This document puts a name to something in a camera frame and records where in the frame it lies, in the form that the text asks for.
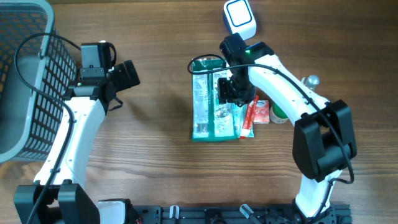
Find mint green sachet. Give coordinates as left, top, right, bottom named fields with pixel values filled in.
left=232, top=104, right=248, bottom=139

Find red coffee stick sachet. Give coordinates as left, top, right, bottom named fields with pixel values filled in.
left=240, top=95, right=259, bottom=139

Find small orange box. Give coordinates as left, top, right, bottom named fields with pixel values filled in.
left=253, top=100, right=270, bottom=124

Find green white gloves package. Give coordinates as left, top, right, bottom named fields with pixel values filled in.
left=192, top=58, right=237, bottom=142

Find green lid jar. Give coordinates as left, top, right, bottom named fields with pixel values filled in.
left=269, top=102, right=289, bottom=124

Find yellow oil bottle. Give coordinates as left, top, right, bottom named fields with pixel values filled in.
left=301, top=75, right=320, bottom=91

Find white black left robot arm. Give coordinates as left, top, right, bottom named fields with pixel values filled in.
left=14, top=41, right=140, bottom=223

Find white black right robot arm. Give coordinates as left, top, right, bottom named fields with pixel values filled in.
left=218, top=33, right=357, bottom=223

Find white barcode scanner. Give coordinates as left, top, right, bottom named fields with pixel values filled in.
left=223, top=0, right=257, bottom=40

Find grey plastic mesh basket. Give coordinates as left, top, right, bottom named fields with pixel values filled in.
left=1, top=1, right=76, bottom=162

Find black right camera cable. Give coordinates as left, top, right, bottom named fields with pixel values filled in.
left=187, top=54, right=355, bottom=223

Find black camera cable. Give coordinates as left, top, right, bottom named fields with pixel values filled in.
left=187, top=54, right=355, bottom=223
left=13, top=32, right=82, bottom=224

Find black left camera cable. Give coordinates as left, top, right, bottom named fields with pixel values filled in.
left=13, top=32, right=82, bottom=224

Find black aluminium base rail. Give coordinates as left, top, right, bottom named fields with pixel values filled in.
left=124, top=198, right=353, bottom=224

